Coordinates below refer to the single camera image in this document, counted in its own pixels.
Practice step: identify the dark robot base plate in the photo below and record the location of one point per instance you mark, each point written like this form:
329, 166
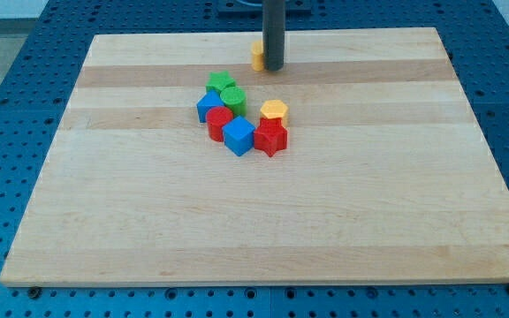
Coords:
237, 7

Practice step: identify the blue cube block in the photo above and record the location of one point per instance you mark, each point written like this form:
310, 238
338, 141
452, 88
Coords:
239, 135

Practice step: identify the green cylinder block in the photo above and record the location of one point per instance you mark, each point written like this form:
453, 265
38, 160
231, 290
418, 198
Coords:
235, 99

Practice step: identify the red star block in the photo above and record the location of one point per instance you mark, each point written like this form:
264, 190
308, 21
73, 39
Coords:
270, 136

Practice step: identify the green star block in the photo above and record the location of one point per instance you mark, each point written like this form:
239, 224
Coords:
218, 81

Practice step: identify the wooden board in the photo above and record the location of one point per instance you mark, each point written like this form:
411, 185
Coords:
386, 178

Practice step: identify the blue block left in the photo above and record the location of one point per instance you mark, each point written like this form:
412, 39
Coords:
210, 100

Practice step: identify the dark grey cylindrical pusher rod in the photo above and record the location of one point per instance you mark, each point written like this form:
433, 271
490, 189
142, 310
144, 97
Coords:
273, 34

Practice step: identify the red cylinder block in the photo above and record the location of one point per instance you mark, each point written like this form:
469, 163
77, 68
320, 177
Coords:
216, 119

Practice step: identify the yellow hexagon block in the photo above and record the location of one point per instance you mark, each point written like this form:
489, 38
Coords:
272, 109

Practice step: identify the yellow block behind rod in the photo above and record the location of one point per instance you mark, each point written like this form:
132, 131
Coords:
257, 56

